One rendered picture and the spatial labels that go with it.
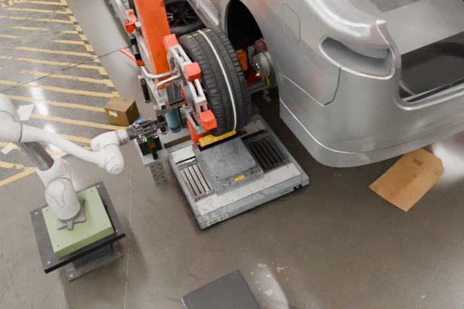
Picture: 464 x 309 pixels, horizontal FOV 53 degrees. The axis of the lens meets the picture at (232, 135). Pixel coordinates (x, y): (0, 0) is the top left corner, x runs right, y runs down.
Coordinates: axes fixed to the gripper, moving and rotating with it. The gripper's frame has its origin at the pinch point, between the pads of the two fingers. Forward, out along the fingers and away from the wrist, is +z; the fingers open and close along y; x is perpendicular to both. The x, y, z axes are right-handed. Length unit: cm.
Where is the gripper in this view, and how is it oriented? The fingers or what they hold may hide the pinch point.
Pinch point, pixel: (160, 123)
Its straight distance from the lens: 278.6
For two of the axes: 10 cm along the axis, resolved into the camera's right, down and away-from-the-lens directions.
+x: -1.0, -7.2, -6.9
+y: 4.0, 6.0, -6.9
